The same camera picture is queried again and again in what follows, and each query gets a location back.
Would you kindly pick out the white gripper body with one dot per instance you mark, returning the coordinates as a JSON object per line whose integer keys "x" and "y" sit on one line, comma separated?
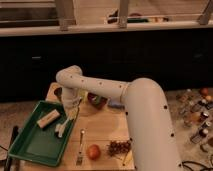
{"x": 72, "y": 113}

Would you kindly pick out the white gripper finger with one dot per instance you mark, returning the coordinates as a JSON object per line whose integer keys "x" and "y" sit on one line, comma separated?
{"x": 57, "y": 128}
{"x": 62, "y": 127}

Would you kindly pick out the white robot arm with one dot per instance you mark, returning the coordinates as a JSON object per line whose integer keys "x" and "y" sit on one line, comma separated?
{"x": 149, "y": 121}

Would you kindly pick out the wooden brush block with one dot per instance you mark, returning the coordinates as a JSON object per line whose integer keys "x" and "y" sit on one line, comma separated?
{"x": 47, "y": 119}

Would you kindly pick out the green plastic tray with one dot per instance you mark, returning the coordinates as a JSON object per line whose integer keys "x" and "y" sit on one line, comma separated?
{"x": 42, "y": 145}

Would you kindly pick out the red bowl with green item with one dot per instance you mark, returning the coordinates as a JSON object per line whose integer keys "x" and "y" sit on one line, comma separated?
{"x": 96, "y": 101}

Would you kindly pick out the silver metal fork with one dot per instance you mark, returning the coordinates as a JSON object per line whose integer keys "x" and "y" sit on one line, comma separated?
{"x": 80, "y": 155}

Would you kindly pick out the bunch of dark grapes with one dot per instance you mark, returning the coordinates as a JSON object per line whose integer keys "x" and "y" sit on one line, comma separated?
{"x": 118, "y": 147}

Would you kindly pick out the black stand leg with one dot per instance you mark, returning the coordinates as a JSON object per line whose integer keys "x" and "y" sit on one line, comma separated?
{"x": 8, "y": 162}

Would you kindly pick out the white metal railing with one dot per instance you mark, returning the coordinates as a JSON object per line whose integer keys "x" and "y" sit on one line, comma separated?
{"x": 97, "y": 16}

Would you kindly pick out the pile of small toys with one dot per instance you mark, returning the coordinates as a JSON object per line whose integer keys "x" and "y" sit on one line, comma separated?
{"x": 194, "y": 110}

